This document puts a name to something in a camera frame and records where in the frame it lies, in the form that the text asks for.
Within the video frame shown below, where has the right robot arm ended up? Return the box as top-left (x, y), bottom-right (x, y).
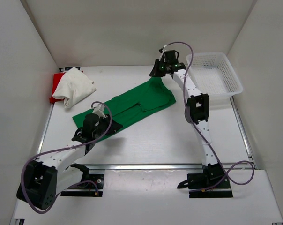
top-left (149, 49), bottom-right (224, 189)

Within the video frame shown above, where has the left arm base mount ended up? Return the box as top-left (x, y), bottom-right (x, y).
top-left (60, 164), bottom-right (104, 197)

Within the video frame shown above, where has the green garment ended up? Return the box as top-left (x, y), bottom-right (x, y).
top-left (73, 77), bottom-right (176, 132)

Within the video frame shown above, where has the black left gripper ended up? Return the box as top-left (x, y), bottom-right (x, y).
top-left (92, 113), bottom-right (123, 138)

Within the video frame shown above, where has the dark card behind red shirt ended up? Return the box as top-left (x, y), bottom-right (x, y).
top-left (63, 67), bottom-right (82, 72)

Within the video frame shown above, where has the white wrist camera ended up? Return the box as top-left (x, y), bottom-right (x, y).
top-left (159, 45), bottom-right (167, 61)
top-left (92, 104), bottom-right (107, 118)

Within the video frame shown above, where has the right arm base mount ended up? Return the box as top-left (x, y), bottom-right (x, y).
top-left (177, 163), bottom-right (233, 198)

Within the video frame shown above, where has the aluminium rail front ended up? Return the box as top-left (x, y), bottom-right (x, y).
top-left (85, 164), bottom-right (202, 170)

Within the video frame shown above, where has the red t shirt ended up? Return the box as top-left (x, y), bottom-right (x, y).
top-left (49, 73), bottom-right (64, 105)

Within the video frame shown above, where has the white plastic mesh basket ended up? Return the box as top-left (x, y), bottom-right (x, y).
top-left (186, 52), bottom-right (243, 102)

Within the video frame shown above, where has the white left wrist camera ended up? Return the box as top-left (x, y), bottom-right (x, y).
top-left (92, 104), bottom-right (107, 118)

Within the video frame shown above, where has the white t shirt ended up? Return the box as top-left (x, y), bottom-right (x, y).
top-left (52, 68), bottom-right (97, 109)

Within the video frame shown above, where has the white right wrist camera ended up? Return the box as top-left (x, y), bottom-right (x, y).
top-left (159, 45), bottom-right (167, 61)

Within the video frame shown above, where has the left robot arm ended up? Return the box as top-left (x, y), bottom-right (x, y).
top-left (16, 113), bottom-right (123, 213)

